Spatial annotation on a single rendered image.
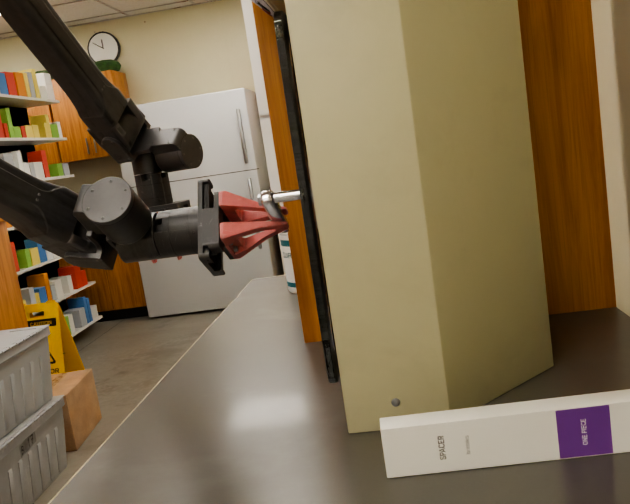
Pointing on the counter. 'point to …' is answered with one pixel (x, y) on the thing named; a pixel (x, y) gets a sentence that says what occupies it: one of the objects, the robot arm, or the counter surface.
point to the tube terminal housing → (423, 200)
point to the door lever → (276, 202)
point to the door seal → (307, 164)
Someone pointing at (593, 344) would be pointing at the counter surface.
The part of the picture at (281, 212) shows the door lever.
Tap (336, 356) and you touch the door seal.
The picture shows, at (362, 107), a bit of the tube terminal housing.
